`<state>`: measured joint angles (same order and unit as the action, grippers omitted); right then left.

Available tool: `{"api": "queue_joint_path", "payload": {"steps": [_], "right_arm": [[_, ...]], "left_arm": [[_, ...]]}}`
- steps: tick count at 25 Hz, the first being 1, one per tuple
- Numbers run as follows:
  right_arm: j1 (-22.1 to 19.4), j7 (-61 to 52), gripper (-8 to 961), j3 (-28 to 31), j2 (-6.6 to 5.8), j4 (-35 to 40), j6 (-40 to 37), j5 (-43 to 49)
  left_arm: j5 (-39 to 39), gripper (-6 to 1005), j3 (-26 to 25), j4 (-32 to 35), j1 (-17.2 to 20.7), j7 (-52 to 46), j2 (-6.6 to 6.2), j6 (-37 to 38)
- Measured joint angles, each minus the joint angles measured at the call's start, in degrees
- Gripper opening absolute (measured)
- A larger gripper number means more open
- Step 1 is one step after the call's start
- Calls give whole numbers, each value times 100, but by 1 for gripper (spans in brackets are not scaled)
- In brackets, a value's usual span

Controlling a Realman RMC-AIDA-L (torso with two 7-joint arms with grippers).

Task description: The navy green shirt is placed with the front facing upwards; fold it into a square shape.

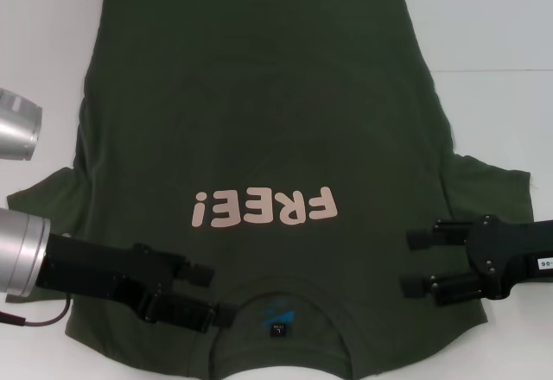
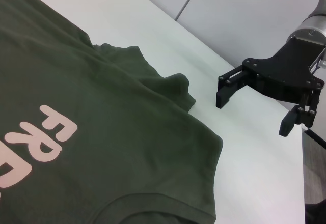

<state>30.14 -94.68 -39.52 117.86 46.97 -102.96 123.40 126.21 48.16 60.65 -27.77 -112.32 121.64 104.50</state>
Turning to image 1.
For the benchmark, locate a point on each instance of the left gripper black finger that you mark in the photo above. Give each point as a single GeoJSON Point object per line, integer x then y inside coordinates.
{"type": "Point", "coordinates": [190, 313]}
{"type": "Point", "coordinates": [198, 273]}

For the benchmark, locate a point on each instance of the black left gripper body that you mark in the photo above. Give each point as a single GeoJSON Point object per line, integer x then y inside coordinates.
{"type": "Point", "coordinates": [99, 272]}

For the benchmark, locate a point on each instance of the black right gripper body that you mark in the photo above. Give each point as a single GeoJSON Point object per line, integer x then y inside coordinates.
{"type": "Point", "coordinates": [510, 255]}

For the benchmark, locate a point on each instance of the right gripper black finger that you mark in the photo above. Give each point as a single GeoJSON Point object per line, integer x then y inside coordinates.
{"type": "Point", "coordinates": [449, 233]}
{"type": "Point", "coordinates": [449, 289]}

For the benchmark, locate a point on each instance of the dark green FREE t-shirt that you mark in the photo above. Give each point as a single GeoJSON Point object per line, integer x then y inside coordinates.
{"type": "Point", "coordinates": [276, 116]}

